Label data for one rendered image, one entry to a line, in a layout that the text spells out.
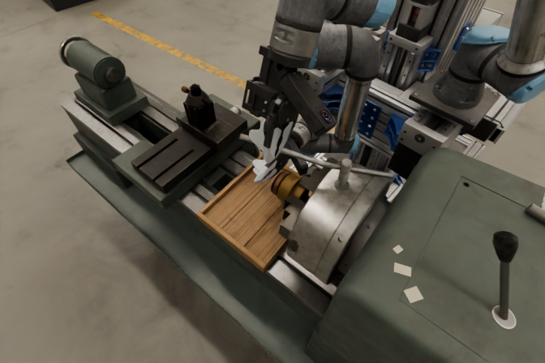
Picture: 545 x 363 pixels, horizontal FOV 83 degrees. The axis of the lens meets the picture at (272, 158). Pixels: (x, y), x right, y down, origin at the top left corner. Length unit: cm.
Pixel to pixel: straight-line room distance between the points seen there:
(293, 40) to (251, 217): 71
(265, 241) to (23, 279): 169
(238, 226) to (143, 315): 106
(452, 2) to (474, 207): 75
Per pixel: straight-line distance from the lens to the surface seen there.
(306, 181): 86
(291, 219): 81
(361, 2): 54
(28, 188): 283
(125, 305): 205
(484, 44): 110
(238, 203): 111
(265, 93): 53
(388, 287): 63
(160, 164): 117
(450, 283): 68
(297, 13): 49
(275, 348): 130
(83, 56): 153
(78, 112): 172
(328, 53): 86
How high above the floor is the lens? 182
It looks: 49 degrees down
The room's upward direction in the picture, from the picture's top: straight up
